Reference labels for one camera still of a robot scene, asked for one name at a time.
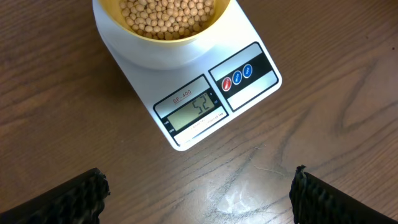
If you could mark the white digital kitchen scale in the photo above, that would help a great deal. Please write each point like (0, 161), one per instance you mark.
(195, 89)

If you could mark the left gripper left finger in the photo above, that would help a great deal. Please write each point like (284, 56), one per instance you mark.
(79, 200)

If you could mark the soybeans in yellow bowl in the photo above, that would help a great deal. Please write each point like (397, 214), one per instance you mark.
(167, 19)

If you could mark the pale yellow plastic bowl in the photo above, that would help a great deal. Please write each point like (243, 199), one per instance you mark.
(222, 7)

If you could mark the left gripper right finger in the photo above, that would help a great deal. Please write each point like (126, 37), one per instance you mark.
(316, 202)

